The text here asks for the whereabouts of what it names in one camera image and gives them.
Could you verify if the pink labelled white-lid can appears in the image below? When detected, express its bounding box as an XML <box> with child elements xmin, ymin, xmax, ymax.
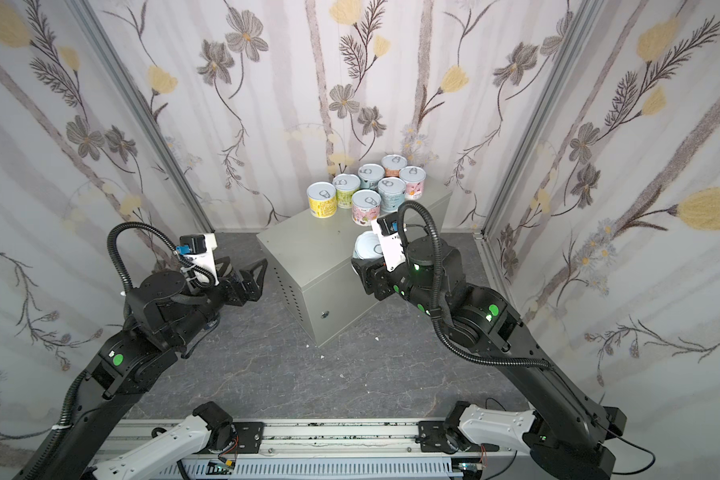
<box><xmin>351</xmin><ymin>189</ymin><xmax>381</xmax><ymax>227</ymax></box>

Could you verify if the light blue can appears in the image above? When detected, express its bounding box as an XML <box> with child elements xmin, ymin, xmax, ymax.
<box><xmin>377</xmin><ymin>177</ymin><xmax>406</xmax><ymax>213</ymax></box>

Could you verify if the pink fruit labelled can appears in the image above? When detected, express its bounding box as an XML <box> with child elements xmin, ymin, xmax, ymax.
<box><xmin>399</xmin><ymin>166</ymin><xmax>427</xmax><ymax>200</ymax></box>

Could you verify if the teal labelled white-lid can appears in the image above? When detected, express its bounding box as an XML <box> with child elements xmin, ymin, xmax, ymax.
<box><xmin>357</xmin><ymin>163</ymin><xmax>386</xmax><ymax>191</ymax></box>

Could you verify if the green labelled can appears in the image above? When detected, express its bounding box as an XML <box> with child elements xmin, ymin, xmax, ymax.
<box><xmin>333</xmin><ymin>174</ymin><xmax>361</xmax><ymax>209</ymax></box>

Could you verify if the orange labelled can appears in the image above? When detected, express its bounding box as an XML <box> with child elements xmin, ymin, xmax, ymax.
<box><xmin>381</xmin><ymin>154</ymin><xmax>408</xmax><ymax>178</ymax></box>

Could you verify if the yellow labelled can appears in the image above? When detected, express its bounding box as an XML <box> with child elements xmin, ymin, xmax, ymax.
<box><xmin>306</xmin><ymin>181</ymin><xmax>338</xmax><ymax>219</ymax></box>

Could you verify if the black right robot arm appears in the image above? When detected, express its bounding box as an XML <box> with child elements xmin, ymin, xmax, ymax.
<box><xmin>419</xmin><ymin>243</ymin><xmax>626</xmax><ymax>479</ymax></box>

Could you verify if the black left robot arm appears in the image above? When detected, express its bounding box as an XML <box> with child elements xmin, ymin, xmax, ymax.
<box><xmin>17</xmin><ymin>260</ymin><xmax>268</xmax><ymax>479</ymax></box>

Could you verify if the grey metal cabinet box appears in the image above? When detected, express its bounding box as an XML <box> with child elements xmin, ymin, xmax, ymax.
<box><xmin>256</xmin><ymin>179</ymin><xmax>453</xmax><ymax>348</ymax></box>

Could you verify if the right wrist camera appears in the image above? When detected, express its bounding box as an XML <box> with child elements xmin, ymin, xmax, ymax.
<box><xmin>371</xmin><ymin>212</ymin><xmax>405</xmax><ymax>272</ymax></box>

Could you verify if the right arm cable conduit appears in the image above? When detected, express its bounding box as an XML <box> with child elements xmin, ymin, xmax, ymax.
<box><xmin>397</xmin><ymin>200</ymin><xmax>553</xmax><ymax>369</ymax></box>

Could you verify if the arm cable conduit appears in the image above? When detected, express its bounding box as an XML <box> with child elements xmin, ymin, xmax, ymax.
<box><xmin>106</xmin><ymin>221</ymin><xmax>181</xmax><ymax>295</ymax></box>
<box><xmin>397</xmin><ymin>200</ymin><xmax>553</xmax><ymax>369</ymax></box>

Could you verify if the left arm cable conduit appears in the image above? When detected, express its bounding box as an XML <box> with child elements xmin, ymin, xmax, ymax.
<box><xmin>106</xmin><ymin>221</ymin><xmax>181</xmax><ymax>295</ymax></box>

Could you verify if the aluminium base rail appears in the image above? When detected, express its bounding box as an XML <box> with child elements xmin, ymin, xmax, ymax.
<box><xmin>91</xmin><ymin>419</ymin><xmax>529</xmax><ymax>479</ymax></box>

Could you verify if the white slotted cable duct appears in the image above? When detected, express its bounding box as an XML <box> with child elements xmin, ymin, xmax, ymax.
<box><xmin>183</xmin><ymin>458</ymin><xmax>463</xmax><ymax>479</ymax></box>

